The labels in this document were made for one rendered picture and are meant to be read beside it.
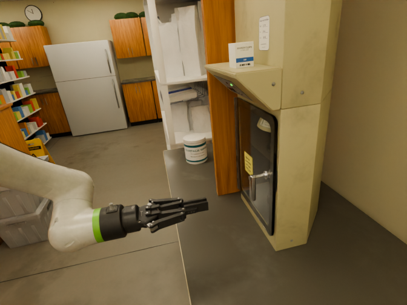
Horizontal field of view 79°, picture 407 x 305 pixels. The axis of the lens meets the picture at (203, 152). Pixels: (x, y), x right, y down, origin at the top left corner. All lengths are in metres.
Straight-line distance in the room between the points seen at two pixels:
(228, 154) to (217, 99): 0.24
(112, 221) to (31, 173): 0.23
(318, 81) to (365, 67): 0.40
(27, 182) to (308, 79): 0.72
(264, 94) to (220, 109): 0.39
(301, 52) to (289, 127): 0.18
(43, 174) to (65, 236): 0.17
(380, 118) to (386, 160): 0.14
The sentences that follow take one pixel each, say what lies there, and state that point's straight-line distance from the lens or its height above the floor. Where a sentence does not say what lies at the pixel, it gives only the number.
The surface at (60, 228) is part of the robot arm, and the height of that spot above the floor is 1.19.
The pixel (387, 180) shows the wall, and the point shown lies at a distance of 1.06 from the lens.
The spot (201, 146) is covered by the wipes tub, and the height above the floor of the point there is 1.04.
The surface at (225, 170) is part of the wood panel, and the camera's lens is 1.08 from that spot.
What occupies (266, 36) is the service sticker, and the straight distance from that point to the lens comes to 0.70.
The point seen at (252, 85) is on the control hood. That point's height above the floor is 1.48.
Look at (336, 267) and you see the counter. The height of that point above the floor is 0.94.
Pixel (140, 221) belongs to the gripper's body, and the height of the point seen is 1.15.
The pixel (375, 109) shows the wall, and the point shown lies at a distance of 1.04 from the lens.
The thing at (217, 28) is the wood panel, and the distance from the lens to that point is 0.95.
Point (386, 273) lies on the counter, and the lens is 0.93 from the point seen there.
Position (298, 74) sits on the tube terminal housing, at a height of 1.49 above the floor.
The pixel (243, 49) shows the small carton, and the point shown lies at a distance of 0.68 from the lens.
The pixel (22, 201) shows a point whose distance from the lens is 2.67.
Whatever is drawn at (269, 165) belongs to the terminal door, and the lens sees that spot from 0.72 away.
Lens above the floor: 1.58
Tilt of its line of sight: 24 degrees down
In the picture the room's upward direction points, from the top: 6 degrees counter-clockwise
